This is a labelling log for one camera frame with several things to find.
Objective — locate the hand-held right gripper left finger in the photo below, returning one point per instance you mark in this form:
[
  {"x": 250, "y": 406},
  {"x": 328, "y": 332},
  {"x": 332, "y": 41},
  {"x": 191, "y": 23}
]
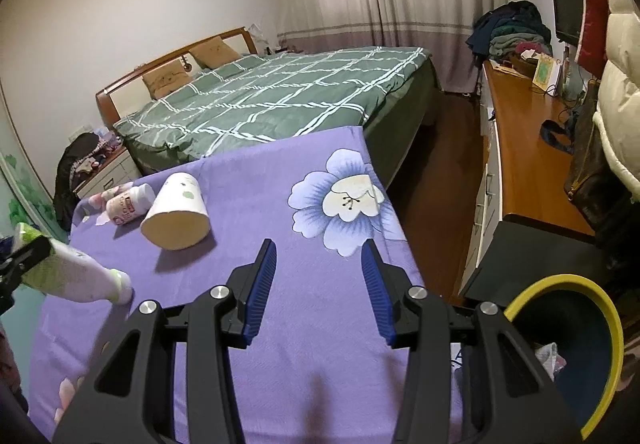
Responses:
[{"x": 260, "y": 294}]

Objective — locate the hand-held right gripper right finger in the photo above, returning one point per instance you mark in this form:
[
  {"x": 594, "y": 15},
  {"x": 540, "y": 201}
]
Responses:
[{"x": 375, "y": 294}]

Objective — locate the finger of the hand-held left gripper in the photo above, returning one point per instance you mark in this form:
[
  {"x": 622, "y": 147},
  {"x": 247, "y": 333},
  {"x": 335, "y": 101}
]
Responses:
[{"x": 27, "y": 256}]

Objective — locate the green white bottle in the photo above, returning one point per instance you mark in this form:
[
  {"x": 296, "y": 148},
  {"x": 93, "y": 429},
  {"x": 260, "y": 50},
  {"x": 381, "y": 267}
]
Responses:
[{"x": 80, "y": 274}]

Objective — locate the yellow-rimmed trash bin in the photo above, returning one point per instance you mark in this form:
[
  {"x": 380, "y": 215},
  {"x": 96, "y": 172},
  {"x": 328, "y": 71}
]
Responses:
[{"x": 570, "y": 314}]

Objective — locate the dark clothes on nightstand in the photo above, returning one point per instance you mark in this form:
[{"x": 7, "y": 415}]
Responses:
[{"x": 70, "y": 179}]

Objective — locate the purple floral tablecloth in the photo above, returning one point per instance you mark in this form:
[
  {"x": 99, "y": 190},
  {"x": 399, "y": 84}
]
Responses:
[{"x": 280, "y": 204}]

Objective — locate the cream paper cup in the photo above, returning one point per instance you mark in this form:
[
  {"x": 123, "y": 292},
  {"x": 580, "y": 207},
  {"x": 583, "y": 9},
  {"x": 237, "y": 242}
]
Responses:
[{"x": 175, "y": 219}]

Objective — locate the white nightstand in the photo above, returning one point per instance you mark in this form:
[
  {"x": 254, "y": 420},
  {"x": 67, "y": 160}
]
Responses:
[{"x": 110, "y": 176}]

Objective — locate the pink label white bottle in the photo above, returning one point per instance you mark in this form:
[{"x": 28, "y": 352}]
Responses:
[{"x": 130, "y": 204}]

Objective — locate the black box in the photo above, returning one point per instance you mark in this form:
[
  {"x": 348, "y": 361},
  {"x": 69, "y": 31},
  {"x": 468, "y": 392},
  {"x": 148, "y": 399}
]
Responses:
[{"x": 530, "y": 259}]

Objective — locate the white plastic bag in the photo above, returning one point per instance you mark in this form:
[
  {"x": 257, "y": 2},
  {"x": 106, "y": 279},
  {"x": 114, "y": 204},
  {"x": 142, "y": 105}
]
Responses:
[{"x": 550, "y": 361}]

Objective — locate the wooden headboard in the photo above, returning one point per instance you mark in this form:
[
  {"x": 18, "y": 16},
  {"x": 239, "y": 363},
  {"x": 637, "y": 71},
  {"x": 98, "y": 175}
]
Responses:
[{"x": 130, "y": 83}]

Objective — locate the bed with green plaid cover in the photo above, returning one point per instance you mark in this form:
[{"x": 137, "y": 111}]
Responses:
[{"x": 280, "y": 93}]

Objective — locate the long wooden desk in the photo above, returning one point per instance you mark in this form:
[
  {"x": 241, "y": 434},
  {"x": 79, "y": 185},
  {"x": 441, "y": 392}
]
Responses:
[{"x": 530, "y": 163}]

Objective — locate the brown pillow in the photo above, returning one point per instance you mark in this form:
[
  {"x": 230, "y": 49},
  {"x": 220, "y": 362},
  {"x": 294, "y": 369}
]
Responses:
[
  {"x": 167, "y": 78},
  {"x": 215, "y": 52}
]

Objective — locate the brown handbag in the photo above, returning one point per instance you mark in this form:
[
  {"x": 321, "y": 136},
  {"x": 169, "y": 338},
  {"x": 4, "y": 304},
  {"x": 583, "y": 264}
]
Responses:
[{"x": 595, "y": 179}]

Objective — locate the pile of dark clothes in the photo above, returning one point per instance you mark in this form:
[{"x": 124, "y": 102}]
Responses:
[{"x": 510, "y": 31}]

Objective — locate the cream puffer jacket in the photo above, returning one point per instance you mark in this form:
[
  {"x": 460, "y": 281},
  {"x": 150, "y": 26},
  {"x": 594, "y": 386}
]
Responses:
[{"x": 620, "y": 98}]

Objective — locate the red cloth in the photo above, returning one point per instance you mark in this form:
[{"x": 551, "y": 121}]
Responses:
[{"x": 595, "y": 8}]

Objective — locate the small picture frame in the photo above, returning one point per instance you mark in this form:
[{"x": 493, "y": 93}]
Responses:
[{"x": 545, "y": 72}]

